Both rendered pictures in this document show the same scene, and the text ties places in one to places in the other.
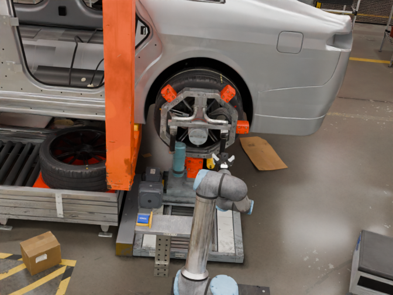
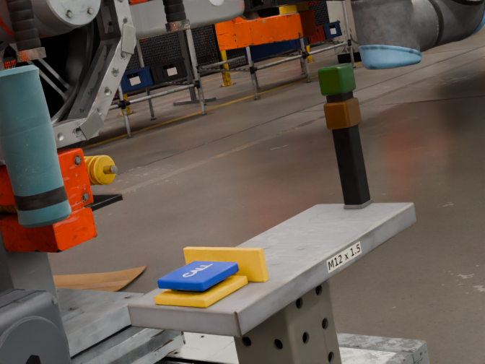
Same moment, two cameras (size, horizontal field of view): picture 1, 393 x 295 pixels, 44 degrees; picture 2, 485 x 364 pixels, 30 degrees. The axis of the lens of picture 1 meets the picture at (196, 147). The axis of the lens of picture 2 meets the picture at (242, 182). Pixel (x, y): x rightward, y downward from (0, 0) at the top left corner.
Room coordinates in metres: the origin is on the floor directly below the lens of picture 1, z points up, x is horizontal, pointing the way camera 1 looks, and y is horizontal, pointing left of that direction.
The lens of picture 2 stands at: (1.64, 1.02, 0.76)
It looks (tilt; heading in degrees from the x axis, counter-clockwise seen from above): 11 degrees down; 311
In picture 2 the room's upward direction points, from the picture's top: 11 degrees counter-clockwise
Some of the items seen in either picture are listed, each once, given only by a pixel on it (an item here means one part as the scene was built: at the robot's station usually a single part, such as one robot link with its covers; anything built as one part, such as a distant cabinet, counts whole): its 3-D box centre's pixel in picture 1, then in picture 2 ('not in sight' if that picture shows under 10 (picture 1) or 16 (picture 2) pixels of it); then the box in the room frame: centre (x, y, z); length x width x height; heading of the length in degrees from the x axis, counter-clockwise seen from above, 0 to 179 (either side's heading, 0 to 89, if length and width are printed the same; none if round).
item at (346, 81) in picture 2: not in sight; (336, 79); (2.39, -0.07, 0.64); 0.04 x 0.04 x 0.04; 2
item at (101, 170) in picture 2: (210, 156); (64, 172); (3.11, -0.11, 0.51); 0.29 x 0.06 x 0.06; 2
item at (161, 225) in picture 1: (169, 225); (285, 258); (2.38, 0.13, 0.44); 0.43 x 0.17 x 0.03; 92
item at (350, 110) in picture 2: not in sight; (342, 113); (2.39, -0.07, 0.59); 0.04 x 0.04 x 0.04; 2
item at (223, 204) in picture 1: (224, 200); (390, 27); (2.37, -0.21, 0.69); 0.12 x 0.09 x 0.12; 75
